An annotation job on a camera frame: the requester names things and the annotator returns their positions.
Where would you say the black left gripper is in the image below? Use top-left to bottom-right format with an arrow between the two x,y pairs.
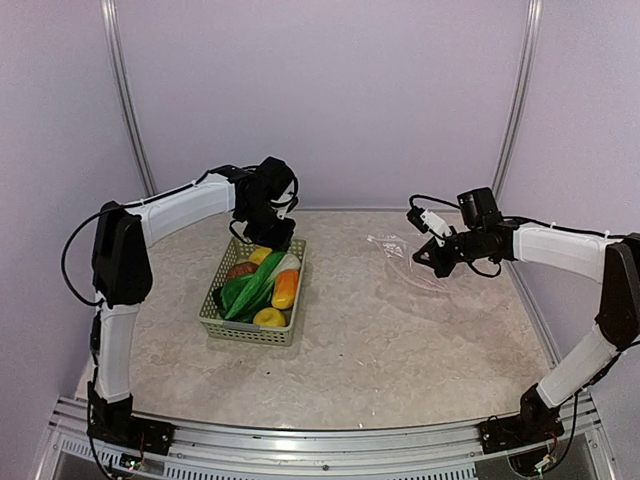
241,199 -> 297,251

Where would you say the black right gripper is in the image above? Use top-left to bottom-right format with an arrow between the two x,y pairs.
414,227 -> 486,277

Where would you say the clear zip top bag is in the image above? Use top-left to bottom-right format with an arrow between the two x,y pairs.
367,233 -> 453,294

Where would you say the green cucumber toy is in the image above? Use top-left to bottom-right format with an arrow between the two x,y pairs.
219,251 -> 286,321

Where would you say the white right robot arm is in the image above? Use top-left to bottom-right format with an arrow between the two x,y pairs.
407,187 -> 639,444

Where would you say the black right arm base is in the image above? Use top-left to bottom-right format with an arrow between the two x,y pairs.
477,384 -> 565,454

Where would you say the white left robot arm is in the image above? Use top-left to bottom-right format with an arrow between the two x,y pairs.
90,157 -> 299,445

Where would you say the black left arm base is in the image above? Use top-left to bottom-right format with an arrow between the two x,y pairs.
87,401 -> 175,456

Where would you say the yellow lemon toy back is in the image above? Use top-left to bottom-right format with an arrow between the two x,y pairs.
248,247 -> 272,266

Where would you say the yellow lemon toy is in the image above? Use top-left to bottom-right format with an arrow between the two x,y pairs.
253,307 -> 287,328
248,247 -> 272,266

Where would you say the brown round cake toy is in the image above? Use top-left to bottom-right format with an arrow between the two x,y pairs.
226,261 -> 259,282

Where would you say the green bok choy toy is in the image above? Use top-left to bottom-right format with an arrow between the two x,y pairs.
211,249 -> 302,323

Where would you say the yellow lemon toy front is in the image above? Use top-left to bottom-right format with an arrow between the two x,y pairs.
253,307 -> 287,328

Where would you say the beige perforated plastic basket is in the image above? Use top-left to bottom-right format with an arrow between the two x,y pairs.
198,238 -> 306,346

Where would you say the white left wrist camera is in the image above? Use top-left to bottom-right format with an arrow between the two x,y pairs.
270,177 -> 299,219

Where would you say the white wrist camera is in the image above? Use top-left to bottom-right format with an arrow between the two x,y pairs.
407,206 -> 453,247
270,177 -> 299,219

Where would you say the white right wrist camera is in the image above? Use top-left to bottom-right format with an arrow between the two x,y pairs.
407,206 -> 453,247

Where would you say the black right camera cable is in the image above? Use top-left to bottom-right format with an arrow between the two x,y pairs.
408,193 -> 464,216

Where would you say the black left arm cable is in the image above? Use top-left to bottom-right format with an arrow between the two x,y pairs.
60,207 -> 121,307

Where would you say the left aluminium frame post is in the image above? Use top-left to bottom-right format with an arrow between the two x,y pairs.
99,0 -> 158,197

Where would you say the aluminium frame post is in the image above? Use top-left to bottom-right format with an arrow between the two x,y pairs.
99,0 -> 158,197
492,0 -> 544,200

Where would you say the right aluminium frame post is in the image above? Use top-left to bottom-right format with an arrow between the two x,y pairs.
492,0 -> 544,200

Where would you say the front aluminium rail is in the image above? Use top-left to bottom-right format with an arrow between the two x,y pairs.
34,394 -> 614,480

